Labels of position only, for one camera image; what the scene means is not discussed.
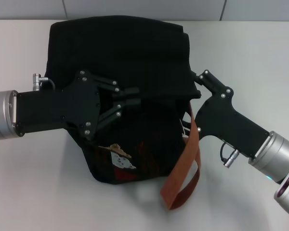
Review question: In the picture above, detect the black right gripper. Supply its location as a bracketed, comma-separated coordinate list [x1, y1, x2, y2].
[182, 69, 271, 159]

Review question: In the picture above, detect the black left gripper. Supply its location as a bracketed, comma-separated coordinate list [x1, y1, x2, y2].
[15, 69, 143, 141]

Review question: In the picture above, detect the black food bag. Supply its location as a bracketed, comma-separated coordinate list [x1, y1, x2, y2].
[43, 15, 203, 211]

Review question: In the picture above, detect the right gripper cable with plug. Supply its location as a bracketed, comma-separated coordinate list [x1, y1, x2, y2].
[219, 141, 241, 167]

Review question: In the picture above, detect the gripper cable with plug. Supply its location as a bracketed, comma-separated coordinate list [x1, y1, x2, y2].
[219, 141, 241, 167]
[32, 73, 56, 92]

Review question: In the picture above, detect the left gripper cable with plug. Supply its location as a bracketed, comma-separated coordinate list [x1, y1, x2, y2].
[32, 73, 56, 92]

